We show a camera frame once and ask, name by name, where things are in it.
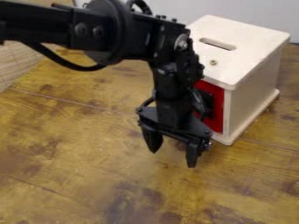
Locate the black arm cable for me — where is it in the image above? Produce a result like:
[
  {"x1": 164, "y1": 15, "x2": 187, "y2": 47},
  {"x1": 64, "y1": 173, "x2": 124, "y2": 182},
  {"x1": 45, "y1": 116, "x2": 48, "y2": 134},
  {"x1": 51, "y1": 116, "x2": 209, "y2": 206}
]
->
[{"x1": 27, "y1": 42, "x2": 108, "y2": 72}]

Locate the white wooden drawer cabinet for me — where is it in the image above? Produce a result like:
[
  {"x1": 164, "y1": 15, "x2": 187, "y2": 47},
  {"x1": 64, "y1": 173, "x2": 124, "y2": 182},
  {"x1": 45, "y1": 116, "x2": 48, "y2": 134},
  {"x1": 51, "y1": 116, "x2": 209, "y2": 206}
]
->
[{"x1": 188, "y1": 15, "x2": 290, "y2": 145}]

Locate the red drawer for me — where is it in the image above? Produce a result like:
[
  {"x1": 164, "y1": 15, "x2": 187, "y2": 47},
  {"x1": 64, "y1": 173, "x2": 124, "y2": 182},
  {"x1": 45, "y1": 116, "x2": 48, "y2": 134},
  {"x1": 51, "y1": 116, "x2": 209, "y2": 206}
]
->
[{"x1": 195, "y1": 80, "x2": 224, "y2": 133}]

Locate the black metal drawer handle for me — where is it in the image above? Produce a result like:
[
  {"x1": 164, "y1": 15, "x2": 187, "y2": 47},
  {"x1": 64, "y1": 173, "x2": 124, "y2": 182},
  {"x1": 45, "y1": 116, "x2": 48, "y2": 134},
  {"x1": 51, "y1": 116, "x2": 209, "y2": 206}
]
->
[{"x1": 135, "y1": 89, "x2": 213, "y2": 120}]

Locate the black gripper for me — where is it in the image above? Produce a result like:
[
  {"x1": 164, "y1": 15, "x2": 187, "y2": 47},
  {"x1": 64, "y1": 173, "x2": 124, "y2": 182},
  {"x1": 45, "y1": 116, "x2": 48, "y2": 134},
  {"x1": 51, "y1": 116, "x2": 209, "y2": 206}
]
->
[{"x1": 137, "y1": 87, "x2": 212, "y2": 168}]

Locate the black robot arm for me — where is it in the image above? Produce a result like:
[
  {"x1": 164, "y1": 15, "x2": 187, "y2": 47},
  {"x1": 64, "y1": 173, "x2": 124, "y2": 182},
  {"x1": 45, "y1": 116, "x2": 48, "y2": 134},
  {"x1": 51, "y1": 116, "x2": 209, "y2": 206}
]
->
[{"x1": 0, "y1": 0, "x2": 212, "y2": 168}]

